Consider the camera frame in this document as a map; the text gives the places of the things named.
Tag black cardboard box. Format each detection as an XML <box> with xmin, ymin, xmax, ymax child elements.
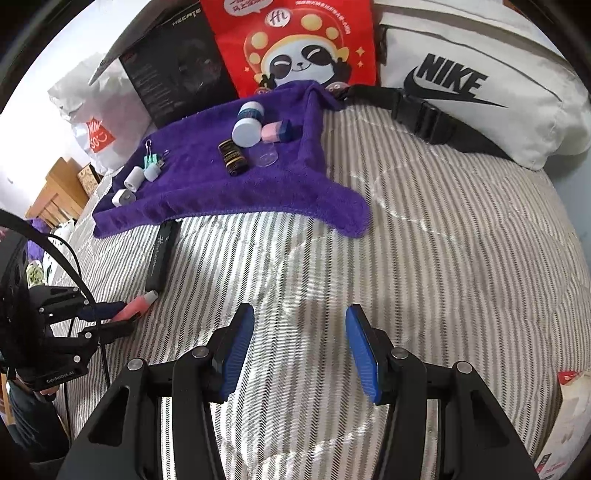
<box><xmin>119</xmin><ymin>7</ymin><xmax>238</xmax><ymax>130</ymax></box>

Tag red and white box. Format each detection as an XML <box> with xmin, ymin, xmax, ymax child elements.
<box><xmin>531</xmin><ymin>369</ymin><xmax>579</xmax><ymax>480</ymax></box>

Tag black flat bar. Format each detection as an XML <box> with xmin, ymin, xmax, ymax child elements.
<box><xmin>144</xmin><ymin>220</ymin><xmax>180</xmax><ymax>292</ymax></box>

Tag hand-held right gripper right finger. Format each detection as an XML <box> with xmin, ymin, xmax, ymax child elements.
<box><xmin>345</xmin><ymin>304</ymin><xmax>541</xmax><ymax>480</ymax></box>

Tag pink tube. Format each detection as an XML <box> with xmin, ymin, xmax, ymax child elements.
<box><xmin>111</xmin><ymin>290</ymin><xmax>158</xmax><ymax>322</ymax></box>

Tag clear plastic cap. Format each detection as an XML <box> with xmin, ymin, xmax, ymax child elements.
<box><xmin>253</xmin><ymin>141</ymin><xmax>279</xmax><ymax>167</ymax></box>

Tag striped bedsheet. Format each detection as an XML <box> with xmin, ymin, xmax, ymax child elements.
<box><xmin>41</xmin><ymin>99</ymin><xmax>591</xmax><ymax>480</ymax></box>

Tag red panda paper bag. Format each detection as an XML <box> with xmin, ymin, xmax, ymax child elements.
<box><xmin>199</xmin><ymin>0</ymin><xmax>380</xmax><ymax>100</ymax></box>

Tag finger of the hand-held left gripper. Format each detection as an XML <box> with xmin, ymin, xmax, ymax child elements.
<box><xmin>44</xmin><ymin>320</ymin><xmax>137</xmax><ymax>358</ymax></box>
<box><xmin>30</xmin><ymin>285</ymin><xmax>127</xmax><ymax>321</ymax></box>

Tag pale usb adapter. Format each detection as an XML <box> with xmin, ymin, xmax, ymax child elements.
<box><xmin>143</xmin><ymin>159</ymin><xmax>168</xmax><ymax>182</ymax></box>

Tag white round jar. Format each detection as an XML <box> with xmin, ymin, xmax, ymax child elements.
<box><xmin>232</xmin><ymin>117</ymin><xmax>262</xmax><ymax>147</ymax></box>

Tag white shopping bag red label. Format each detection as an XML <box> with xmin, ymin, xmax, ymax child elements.
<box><xmin>48</xmin><ymin>69</ymin><xmax>158</xmax><ymax>174</ymax></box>

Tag wooden cabinet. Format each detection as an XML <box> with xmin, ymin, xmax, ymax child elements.
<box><xmin>25</xmin><ymin>157</ymin><xmax>105</xmax><ymax>229</ymax></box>

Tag white tape roll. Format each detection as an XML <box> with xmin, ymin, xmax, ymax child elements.
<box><xmin>124</xmin><ymin>167</ymin><xmax>146</xmax><ymax>193</ymax></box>

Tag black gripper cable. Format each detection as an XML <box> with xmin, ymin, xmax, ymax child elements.
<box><xmin>0</xmin><ymin>210</ymin><xmax>112</xmax><ymax>439</ymax></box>

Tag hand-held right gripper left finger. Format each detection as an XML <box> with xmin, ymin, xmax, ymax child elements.
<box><xmin>55</xmin><ymin>302</ymin><xmax>256</xmax><ymax>480</ymax></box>

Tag dark brown small bottle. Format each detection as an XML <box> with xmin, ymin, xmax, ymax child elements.
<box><xmin>218</xmin><ymin>138</ymin><xmax>247</xmax><ymax>177</ymax></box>

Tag purple towel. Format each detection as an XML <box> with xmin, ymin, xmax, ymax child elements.
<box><xmin>92</xmin><ymin>79</ymin><xmax>371</xmax><ymax>240</ymax></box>

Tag black bag strap with buckle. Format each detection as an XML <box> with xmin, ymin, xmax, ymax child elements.
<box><xmin>339</xmin><ymin>84</ymin><xmax>513</xmax><ymax>160</ymax></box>

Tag white waist bag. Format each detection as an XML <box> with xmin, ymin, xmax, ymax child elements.
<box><xmin>376</xmin><ymin>0</ymin><xmax>591</xmax><ymax>171</ymax></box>

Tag pink and blue eraser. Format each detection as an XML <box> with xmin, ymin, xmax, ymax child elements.
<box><xmin>261</xmin><ymin>119</ymin><xmax>293</xmax><ymax>144</ymax></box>

